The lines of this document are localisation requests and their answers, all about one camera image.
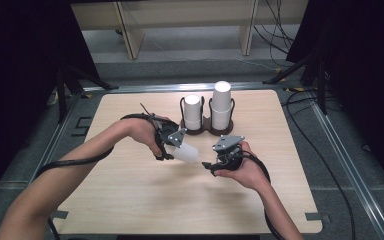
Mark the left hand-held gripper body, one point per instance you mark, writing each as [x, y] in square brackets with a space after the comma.
[171, 133]

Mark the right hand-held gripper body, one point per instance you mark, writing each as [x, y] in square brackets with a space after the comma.
[228, 150]

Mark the single white paper cup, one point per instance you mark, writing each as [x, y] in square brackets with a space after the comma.
[186, 152]

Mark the short stack of white cups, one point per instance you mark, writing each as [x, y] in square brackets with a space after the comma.
[192, 111]

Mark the dark brown double cup holder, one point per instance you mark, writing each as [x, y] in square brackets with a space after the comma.
[206, 126]

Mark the tall stack of white cups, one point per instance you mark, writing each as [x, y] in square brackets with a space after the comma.
[220, 106]

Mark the person's left hand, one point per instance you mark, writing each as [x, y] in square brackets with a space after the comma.
[140, 131]

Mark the person's right hand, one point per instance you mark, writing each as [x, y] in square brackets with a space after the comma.
[250, 173]

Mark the yellow floor tape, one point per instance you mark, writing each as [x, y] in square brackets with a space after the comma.
[294, 89]

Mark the grey tape strip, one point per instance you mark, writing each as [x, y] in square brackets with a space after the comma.
[316, 217]

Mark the black tripod stand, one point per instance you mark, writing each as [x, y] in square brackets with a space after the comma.
[67, 83]
[315, 70]

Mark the beige wooden shelf unit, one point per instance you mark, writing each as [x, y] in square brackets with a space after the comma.
[180, 13]

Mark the black curtain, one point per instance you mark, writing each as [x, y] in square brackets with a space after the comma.
[366, 66]
[20, 83]

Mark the metal floor rail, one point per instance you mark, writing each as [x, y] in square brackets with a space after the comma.
[180, 87]
[43, 160]
[350, 170]

